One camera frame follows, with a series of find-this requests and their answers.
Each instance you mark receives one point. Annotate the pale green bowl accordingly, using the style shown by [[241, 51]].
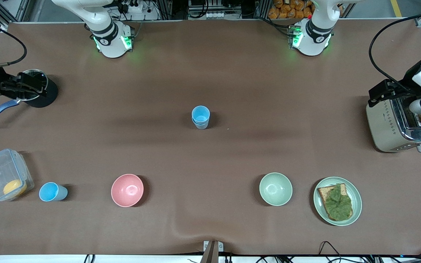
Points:
[[275, 189]]

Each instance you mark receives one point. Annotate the green lettuce leaf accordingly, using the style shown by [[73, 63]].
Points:
[[338, 204]]

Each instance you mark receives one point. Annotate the pale green plate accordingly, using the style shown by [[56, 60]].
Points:
[[357, 201]]

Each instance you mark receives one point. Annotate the blue plastic cup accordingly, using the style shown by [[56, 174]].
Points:
[[200, 113], [49, 191]]

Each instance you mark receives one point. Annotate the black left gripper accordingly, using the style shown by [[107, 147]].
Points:
[[408, 87]]

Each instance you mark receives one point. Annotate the blue cup holding paper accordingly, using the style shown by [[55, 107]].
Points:
[[200, 126]]

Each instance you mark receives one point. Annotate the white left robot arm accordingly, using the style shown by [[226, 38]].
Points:
[[314, 36]]

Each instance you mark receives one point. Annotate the white power strip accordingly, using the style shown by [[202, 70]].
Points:
[[135, 8]]

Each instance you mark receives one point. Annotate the pink bowl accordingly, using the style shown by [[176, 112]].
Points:
[[127, 190]]

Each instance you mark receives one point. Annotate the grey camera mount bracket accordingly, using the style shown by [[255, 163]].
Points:
[[210, 254]]

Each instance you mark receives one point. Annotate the white terminal block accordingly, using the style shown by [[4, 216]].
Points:
[[216, 15]]

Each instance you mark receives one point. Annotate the orange snack pile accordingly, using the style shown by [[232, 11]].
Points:
[[291, 9]]

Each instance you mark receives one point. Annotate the toast slice under lettuce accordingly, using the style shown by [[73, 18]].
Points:
[[323, 193]]

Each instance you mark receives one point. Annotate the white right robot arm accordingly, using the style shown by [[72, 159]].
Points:
[[108, 36]]

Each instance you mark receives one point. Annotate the orange round food piece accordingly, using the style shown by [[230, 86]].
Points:
[[15, 187]]

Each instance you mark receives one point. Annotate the brown table mat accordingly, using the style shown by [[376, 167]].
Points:
[[210, 73]]

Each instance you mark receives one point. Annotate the silver toaster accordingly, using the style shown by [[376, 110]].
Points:
[[386, 124]]

